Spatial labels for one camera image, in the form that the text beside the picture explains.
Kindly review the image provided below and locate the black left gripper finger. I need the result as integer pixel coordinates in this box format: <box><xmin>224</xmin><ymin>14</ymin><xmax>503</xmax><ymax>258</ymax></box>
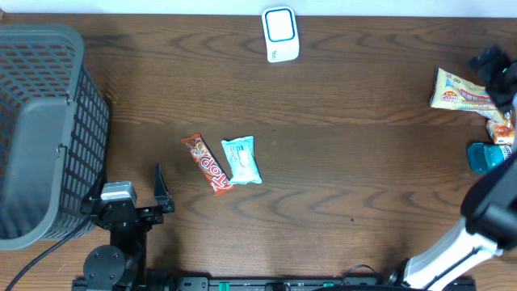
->
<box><xmin>82</xmin><ymin>169</ymin><xmax>107</xmax><ymax>206</ymax></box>
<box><xmin>153</xmin><ymin>163</ymin><xmax>173</xmax><ymax>207</ymax></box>

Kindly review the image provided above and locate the yellow white snack bag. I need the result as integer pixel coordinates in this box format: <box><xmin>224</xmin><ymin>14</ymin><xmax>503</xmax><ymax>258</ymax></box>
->
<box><xmin>430</xmin><ymin>68</ymin><xmax>511</xmax><ymax>125</ymax></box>

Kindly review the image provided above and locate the red snack package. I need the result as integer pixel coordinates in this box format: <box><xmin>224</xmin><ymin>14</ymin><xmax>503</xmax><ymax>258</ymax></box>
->
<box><xmin>181</xmin><ymin>133</ymin><xmax>234</xmax><ymax>196</ymax></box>

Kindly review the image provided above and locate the orange tissue pack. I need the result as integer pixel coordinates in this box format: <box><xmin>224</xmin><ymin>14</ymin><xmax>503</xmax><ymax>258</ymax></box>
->
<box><xmin>486</xmin><ymin>120</ymin><xmax>515</xmax><ymax>146</ymax></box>

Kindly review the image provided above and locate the teal mouthwash bottle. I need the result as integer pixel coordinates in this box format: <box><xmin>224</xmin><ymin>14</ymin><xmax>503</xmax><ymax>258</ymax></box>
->
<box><xmin>467</xmin><ymin>143</ymin><xmax>512</xmax><ymax>175</ymax></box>

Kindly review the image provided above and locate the light green wet wipes pack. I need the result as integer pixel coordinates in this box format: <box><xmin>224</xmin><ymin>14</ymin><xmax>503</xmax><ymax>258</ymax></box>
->
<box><xmin>221</xmin><ymin>136</ymin><xmax>263</xmax><ymax>185</ymax></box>

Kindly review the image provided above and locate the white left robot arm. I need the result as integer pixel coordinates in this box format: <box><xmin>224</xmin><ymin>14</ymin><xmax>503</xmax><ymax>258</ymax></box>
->
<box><xmin>71</xmin><ymin>165</ymin><xmax>176</xmax><ymax>291</ymax></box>

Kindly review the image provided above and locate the white barcode scanner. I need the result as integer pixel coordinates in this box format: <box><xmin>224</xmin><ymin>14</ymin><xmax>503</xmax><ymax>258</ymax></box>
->
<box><xmin>262</xmin><ymin>6</ymin><xmax>300</xmax><ymax>63</ymax></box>

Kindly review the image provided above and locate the dark grey plastic basket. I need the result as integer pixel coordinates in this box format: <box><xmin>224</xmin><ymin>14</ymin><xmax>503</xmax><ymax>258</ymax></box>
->
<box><xmin>1</xmin><ymin>24</ymin><xmax>110</xmax><ymax>251</ymax></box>

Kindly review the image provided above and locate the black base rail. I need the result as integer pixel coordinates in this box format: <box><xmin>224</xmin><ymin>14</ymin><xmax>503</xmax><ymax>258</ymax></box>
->
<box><xmin>72</xmin><ymin>275</ymin><xmax>477</xmax><ymax>291</ymax></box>

